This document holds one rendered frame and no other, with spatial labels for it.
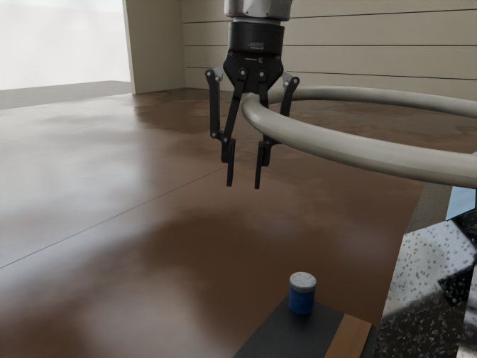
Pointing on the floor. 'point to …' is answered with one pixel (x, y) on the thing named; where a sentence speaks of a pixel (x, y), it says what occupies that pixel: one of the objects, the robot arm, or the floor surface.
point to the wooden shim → (349, 338)
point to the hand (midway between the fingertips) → (245, 165)
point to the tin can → (302, 293)
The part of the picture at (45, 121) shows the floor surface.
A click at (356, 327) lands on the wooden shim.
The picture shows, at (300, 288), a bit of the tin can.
